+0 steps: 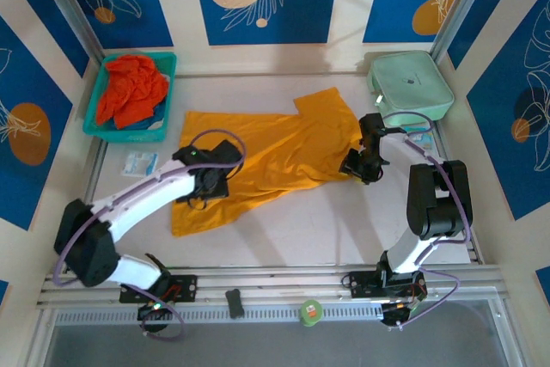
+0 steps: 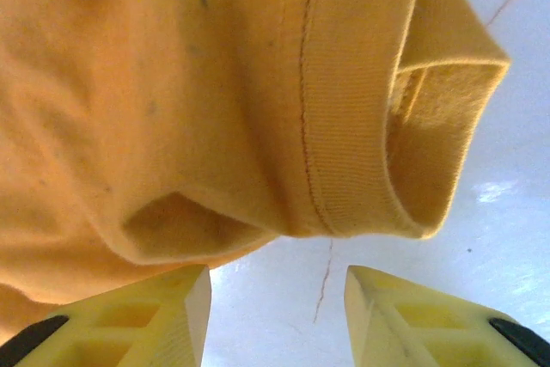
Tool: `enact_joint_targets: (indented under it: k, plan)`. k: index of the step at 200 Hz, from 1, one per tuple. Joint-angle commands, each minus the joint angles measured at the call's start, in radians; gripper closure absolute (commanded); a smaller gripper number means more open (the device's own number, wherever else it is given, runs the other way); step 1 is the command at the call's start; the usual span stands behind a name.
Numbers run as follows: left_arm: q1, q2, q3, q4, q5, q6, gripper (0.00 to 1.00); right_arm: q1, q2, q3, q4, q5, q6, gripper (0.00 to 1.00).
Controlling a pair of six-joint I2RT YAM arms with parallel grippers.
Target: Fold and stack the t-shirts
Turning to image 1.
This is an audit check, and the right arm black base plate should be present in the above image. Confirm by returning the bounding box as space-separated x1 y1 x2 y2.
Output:
342 271 429 327

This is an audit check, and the blue white wipes packet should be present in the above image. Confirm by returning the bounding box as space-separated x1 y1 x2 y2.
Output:
401 125 436 157

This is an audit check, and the orange t-shirt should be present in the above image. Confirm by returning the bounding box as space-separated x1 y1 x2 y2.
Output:
95 54 169 130

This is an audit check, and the black clip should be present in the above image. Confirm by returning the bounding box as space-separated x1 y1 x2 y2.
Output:
224 288 245 320

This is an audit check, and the aluminium table rail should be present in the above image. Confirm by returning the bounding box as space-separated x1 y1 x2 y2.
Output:
36 264 510 309

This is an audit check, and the green tape roll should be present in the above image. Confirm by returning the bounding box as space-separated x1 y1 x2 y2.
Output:
299 299 324 327

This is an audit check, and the blue t-shirt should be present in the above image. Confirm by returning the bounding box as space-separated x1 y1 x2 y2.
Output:
112 100 168 132

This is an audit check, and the white surgical mask packet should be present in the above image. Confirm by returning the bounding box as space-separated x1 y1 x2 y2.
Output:
120 151 161 178

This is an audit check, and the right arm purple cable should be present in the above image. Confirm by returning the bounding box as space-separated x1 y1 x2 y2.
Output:
380 110 474 332

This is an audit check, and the mint green zip case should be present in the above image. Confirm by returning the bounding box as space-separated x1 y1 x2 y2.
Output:
365 49 455 123

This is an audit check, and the yellow t-shirt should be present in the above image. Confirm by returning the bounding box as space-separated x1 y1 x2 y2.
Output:
170 86 365 238

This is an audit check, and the slotted grey cable duct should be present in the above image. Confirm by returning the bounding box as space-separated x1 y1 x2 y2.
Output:
53 301 503 326

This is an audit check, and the teal plastic basket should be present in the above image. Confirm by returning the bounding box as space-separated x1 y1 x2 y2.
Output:
82 51 178 144

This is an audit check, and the aluminium frame post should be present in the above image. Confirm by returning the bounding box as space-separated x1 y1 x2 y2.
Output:
429 0 502 63
32 0 107 59

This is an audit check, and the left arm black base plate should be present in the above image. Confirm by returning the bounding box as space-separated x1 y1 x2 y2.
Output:
118 274 199 323

